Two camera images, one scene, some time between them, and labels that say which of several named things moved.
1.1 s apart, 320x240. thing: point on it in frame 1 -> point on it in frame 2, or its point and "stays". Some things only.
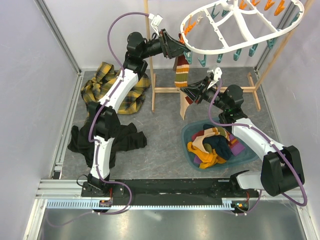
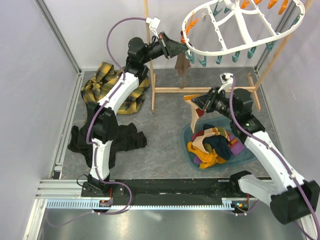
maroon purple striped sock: [236, 147] stays
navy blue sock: [207, 126] stays
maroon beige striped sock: [181, 68] -> [196, 111]
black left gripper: [174, 47] stays
